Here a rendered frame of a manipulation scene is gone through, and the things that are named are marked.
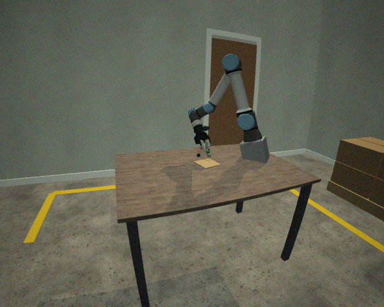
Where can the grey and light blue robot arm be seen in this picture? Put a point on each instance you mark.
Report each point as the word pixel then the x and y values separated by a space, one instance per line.
pixel 245 115

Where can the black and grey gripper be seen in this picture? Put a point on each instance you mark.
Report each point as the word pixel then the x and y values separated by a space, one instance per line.
pixel 201 138

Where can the tan mat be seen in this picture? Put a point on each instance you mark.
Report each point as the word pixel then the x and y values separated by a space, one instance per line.
pixel 207 163

